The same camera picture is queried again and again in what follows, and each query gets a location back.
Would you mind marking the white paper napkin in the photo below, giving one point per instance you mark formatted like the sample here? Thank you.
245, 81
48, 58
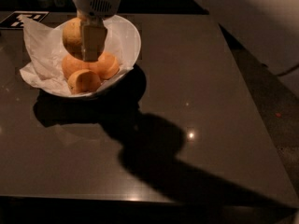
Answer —
39, 44

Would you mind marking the right orange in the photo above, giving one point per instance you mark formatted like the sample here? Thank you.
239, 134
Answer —
107, 66

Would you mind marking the yellow-orange orange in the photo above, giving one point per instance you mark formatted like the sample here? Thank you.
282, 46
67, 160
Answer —
72, 37

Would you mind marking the white bowl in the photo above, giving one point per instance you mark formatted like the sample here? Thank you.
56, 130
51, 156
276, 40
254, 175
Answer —
123, 41

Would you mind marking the left hidden orange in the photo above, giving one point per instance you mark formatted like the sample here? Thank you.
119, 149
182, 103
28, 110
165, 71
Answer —
71, 65

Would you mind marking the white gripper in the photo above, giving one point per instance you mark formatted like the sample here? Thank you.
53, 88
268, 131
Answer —
94, 4

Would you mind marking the black white marker tag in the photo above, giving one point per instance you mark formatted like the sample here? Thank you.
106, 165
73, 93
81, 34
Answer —
14, 20

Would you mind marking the front orange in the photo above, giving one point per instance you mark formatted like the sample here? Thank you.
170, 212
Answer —
83, 81

